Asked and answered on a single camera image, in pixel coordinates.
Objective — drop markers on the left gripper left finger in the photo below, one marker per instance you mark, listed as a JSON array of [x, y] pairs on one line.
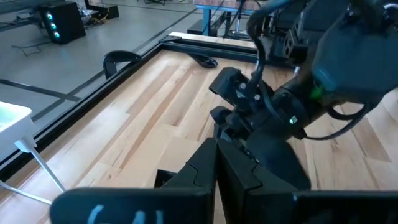
[[199, 174]]

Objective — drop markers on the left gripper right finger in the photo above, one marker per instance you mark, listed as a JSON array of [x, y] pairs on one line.
[[242, 193]]

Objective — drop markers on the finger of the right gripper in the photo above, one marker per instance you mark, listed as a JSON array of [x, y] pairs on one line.
[[224, 133], [280, 161]]

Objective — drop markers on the black square mini plate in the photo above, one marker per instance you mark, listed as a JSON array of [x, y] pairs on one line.
[[161, 179]]

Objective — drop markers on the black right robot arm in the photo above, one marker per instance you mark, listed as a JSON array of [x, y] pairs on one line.
[[351, 62]]

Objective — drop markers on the black teardrop mini plate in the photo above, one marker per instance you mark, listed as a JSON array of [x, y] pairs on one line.
[[205, 61]]

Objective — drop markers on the wooden table blue legs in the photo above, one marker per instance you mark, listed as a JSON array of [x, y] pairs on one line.
[[206, 18]]

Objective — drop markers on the black computer tower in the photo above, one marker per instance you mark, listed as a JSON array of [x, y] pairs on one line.
[[68, 25]]

